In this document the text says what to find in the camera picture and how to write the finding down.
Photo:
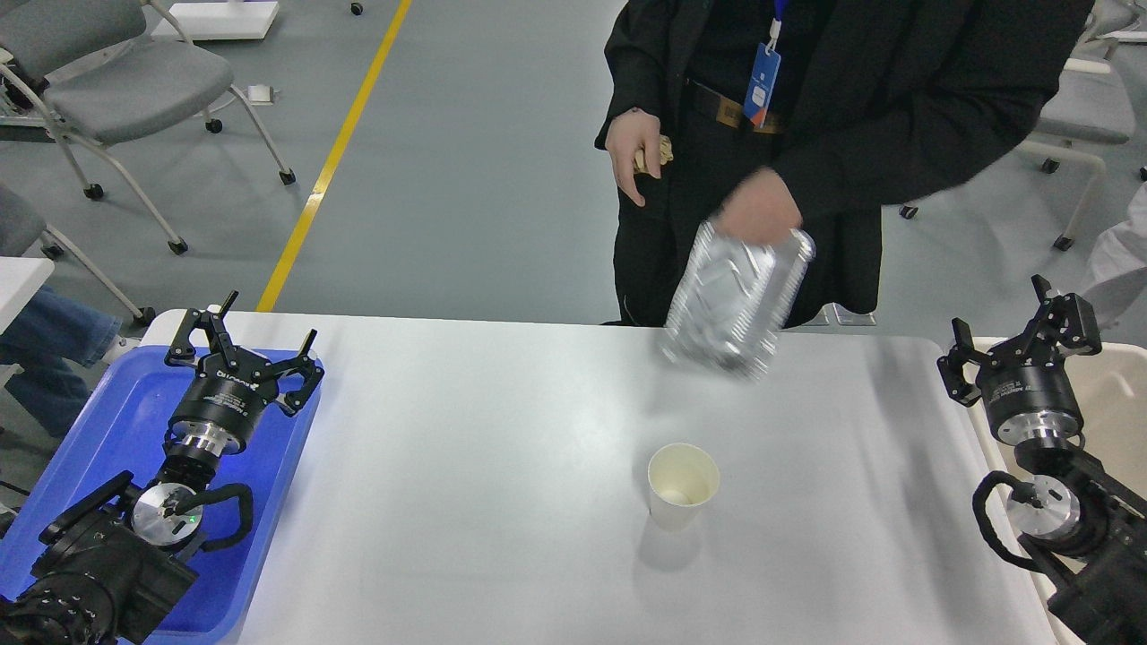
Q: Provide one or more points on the person in white trousers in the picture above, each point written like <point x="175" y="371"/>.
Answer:
<point x="1115" y="272"/>

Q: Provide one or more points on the grey chair upper right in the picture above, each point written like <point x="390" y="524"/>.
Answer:
<point x="1092" y="106"/>

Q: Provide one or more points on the blue id badge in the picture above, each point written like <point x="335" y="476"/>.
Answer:
<point x="761" y="84"/>

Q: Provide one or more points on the white paper cup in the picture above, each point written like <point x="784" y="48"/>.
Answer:
<point x="681" y="477"/>

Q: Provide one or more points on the white floor platform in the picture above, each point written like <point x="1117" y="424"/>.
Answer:
<point x="225" y="20"/>

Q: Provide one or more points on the grey chair left edge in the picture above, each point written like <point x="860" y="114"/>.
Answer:
<point x="22" y="227"/>

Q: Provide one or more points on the person left hand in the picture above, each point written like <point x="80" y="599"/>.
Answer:
<point x="759" y="211"/>

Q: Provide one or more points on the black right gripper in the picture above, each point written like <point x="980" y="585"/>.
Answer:
<point x="1033" y="397"/>

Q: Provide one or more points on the blue plastic tray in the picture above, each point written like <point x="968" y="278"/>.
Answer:
<point x="122" y="429"/>

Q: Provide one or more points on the person right hand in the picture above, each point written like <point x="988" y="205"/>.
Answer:
<point x="632" y="135"/>

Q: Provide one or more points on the beige plastic bin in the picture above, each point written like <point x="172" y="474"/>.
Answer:
<point x="1089" y="430"/>

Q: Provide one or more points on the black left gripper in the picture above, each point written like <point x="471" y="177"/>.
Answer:
<point x="224" y="393"/>

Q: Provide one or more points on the grey chair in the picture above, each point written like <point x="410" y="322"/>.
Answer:
<point x="1092" y="106"/>
<point x="151" y="87"/>

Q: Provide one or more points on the brown paper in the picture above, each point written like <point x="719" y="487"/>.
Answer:
<point x="641" y="165"/>

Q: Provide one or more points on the silver foil container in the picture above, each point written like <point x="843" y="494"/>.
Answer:
<point x="732" y="302"/>

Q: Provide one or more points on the grey chair upper left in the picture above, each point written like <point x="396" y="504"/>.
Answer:
<point x="151" y="87"/>

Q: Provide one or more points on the seated person blue jeans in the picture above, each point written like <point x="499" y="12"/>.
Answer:
<point x="48" y="335"/>

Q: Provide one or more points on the white side table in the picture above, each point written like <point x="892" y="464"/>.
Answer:
<point x="20" y="279"/>

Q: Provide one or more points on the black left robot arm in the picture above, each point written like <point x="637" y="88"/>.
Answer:
<point x="152" y="522"/>

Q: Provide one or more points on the person in black jacket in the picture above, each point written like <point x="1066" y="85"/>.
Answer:
<point x="876" y="102"/>

